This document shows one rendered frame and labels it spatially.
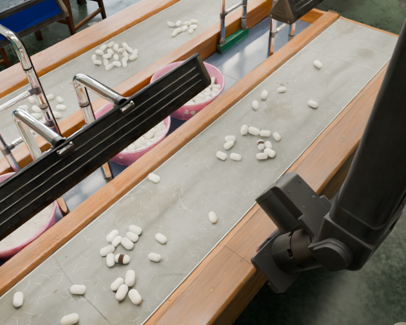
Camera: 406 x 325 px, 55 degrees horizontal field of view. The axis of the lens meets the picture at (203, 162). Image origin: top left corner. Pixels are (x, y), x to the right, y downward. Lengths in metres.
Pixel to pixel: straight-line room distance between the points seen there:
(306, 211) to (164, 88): 0.47
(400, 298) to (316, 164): 0.90
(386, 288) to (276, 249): 1.35
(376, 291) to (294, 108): 0.90
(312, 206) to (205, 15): 1.50
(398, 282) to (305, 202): 1.46
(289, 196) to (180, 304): 0.49
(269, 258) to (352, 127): 0.79
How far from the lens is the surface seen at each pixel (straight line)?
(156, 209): 1.08
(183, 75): 0.90
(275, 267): 0.60
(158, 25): 1.85
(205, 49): 1.70
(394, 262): 1.99
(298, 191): 0.50
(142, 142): 1.26
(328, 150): 1.22
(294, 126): 1.31
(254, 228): 1.01
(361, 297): 1.85
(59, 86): 1.58
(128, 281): 0.96
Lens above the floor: 1.61
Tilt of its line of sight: 48 degrees down
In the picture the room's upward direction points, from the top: 3 degrees counter-clockwise
